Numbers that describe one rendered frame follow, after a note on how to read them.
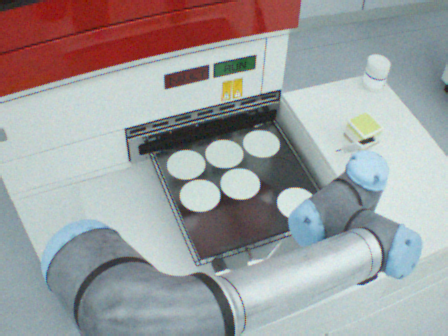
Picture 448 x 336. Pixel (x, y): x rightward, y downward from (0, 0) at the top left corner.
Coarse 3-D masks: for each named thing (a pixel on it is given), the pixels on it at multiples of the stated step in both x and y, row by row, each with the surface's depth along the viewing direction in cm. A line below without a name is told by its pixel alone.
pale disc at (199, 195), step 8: (192, 184) 136; (200, 184) 136; (208, 184) 136; (184, 192) 134; (192, 192) 134; (200, 192) 134; (208, 192) 134; (216, 192) 135; (184, 200) 133; (192, 200) 133; (200, 200) 133; (208, 200) 133; (216, 200) 133; (192, 208) 131; (200, 208) 131; (208, 208) 131
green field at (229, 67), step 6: (240, 60) 135; (246, 60) 136; (252, 60) 137; (216, 66) 134; (222, 66) 134; (228, 66) 135; (234, 66) 136; (240, 66) 137; (246, 66) 137; (252, 66) 138; (216, 72) 135; (222, 72) 136; (228, 72) 137; (234, 72) 137
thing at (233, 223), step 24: (192, 144) 145; (240, 144) 145; (216, 168) 140; (240, 168) 140; (264, 168) 140; (288, 168) 140; (264, 192) 135; (312, 192) 135; (192, 216) 129; (216, 216) 130; (240, 216) 130; (264, 216) 130; (192, 240) 125; (216, 240) 125; (240, 240) 125
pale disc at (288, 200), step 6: (282, 192) 135; (288, 192) 135; (294, 192) 135; (300, 192) 135; (306, 192) 135; (282, 198) 134; (288, 198) 134; (294, 198) 134; (300, 198) 134; (306, 198) 134; (282, 204) 133; (288, 204) 133; (294, 204) 133; (282, 210) 131; (288, 210) 131; (288, 216) 130
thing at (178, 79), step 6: (186, 72) 131; (192, 72) 132; (198, 72) 133; (204, 72) 134; (168, 78) 130; (174, 78) 131; (180, 78) 132; (186, 78) 133; (192, 78) 134; (198, 78) 134; (204, 78) 135; (168, 84) 132; (174, 84) 133; (180, 84) 133
